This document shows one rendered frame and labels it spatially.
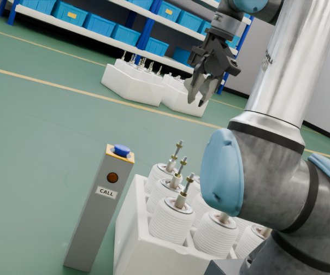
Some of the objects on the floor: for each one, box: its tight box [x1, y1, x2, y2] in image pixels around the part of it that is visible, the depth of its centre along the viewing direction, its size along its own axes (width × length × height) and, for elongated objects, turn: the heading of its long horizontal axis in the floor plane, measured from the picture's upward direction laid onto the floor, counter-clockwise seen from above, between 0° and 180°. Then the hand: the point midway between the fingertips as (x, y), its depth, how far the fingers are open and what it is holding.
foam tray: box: [101, 64, 166, 107], centre depth 355 cm, size 39×39×18 cm
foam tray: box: [113, 174, 239, 275], centre depth 115 cm, size 39×39×18 cm
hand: (197, 101), depth 114 cm, fingers open, 3 cm apart
